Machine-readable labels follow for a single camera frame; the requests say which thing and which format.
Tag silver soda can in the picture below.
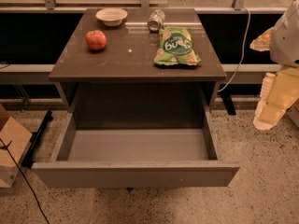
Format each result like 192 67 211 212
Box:
148 9 165 32

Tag green rice chip bag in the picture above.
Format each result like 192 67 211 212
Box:
154 26 201 66

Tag cardboard box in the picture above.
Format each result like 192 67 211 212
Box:
0 105 32 188

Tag black metal floor bar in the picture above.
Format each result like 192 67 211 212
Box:
21 110 53 168

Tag black table leg foot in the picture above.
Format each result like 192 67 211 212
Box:
219 85 236 116

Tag red apple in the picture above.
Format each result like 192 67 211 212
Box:
85 30 107 50

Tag open grey top drawer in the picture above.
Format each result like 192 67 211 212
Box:
31 92 241 189

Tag white hanging cable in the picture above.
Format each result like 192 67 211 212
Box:
217 7 252 93

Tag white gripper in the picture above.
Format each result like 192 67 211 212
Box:
249 0 299 131

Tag white paper bowl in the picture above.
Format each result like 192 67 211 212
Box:
95 8 128 27

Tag black floor cable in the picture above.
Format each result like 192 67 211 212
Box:
0 137 50 224

